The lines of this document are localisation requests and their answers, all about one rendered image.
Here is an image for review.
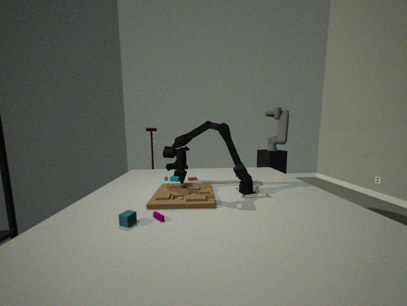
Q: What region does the tan square board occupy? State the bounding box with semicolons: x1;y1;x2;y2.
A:
146;183;215;209

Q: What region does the magenta rectangular block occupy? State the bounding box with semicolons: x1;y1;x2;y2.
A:
153;211;164;222

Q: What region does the teal rectangular block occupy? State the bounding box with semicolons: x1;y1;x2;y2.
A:
170;175;180;182

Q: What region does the teal cube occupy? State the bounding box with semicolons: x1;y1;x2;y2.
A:
119;210;137;227

